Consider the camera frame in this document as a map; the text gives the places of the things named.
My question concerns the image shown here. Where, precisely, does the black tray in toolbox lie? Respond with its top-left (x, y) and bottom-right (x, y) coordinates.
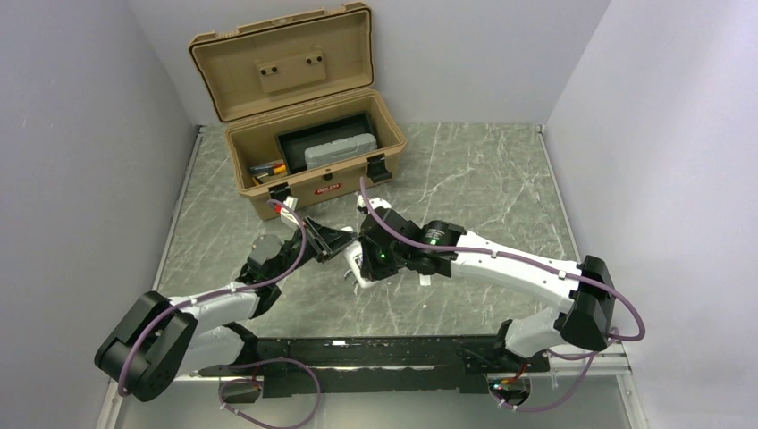
top-left (275, 111), bottom-right (378, 173)

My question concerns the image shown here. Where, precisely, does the white remote control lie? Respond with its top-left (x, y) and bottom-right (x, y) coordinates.
top-left (342, 239), bottom-right (378, 293)

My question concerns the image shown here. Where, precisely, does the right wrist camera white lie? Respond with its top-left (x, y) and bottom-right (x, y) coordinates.
top-left (356, 195), bottom-right (392, 215)

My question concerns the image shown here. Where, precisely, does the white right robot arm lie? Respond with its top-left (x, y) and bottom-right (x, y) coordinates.
top-left (358, 207), bottom-right (616, 371)

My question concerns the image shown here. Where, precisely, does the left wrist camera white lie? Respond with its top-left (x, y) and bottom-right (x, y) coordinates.
top-left (274, 196), bottom-right (300, 231)

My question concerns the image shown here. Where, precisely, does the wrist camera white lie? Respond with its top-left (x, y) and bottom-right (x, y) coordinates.
top-left (274, 196), bottom-right (300, 231)
top-left (356, 195), bottom-right (392, 215)

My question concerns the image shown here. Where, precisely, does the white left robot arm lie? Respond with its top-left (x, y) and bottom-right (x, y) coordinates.
top-left (94, 217), bottom-right (357, 402)

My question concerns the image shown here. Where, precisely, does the orange handled tool in toolbox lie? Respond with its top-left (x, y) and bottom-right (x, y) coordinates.
top-left (248, 160), bottom-right (288, 185)

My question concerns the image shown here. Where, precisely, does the tan plastic toolbox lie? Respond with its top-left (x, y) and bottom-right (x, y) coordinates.
top-left (188, 2), bottom-right (407, 220)

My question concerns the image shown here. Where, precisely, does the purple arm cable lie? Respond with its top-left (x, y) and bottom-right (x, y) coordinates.
top-left (117, 198), bottom-right (309, 399)
top-left (358, 176), bottom-right (646, 414)

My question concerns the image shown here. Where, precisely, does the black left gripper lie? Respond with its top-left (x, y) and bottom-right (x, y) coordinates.
top-left (270, 216), bottom-right (358, 284)

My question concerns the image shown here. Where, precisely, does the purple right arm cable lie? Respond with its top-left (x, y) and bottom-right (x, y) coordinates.
top-left (358, 176), bottom-right (646, 414)

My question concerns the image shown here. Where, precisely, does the grey plastic bit case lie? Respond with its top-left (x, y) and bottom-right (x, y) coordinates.
top-left (304, 133), bottom-right (377, 169)

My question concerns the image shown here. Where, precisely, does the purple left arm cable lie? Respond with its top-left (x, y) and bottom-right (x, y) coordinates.
top-left (117, 198), bottom-right (309, 399)

